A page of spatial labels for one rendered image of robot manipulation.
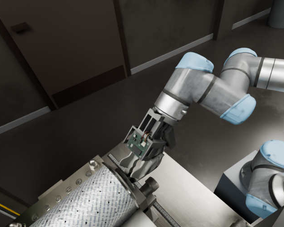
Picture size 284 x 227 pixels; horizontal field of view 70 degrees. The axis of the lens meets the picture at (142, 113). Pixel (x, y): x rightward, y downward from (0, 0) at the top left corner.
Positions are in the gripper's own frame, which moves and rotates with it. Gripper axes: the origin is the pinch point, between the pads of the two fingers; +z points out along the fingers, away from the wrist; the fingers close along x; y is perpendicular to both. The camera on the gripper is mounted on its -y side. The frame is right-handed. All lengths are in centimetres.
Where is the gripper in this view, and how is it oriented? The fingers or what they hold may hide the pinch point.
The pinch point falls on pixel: (131, 176)
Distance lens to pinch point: 57.8
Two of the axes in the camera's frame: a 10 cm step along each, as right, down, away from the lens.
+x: 6.7, 5.2, -5.3
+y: -5.5, -1.4, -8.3
